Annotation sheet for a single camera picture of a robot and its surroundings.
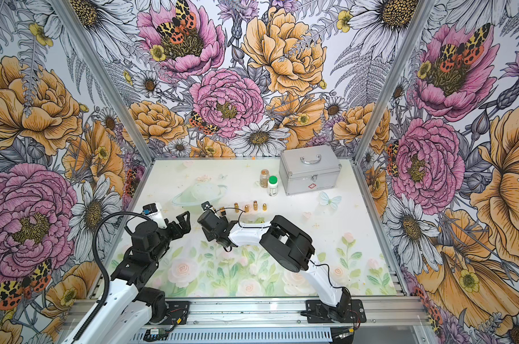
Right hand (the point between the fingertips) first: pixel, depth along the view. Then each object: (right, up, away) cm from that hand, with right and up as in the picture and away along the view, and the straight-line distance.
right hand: (213, 228), depth 95 cm
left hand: (-9, +5, -14) cm, 17 cm away
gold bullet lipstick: (+10, +9, +2) cm, 14 cm away
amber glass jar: (+22, +21, +11) cm, 33 cm away
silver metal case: (+43, +26, +5) cm, 50 cm away
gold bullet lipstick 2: (+14, +8, +5) cm, 17 cm away
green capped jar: (+26, +18, +6) cm, 32 cm away
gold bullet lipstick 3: (+18, +9, +5) cm, 21 cm away
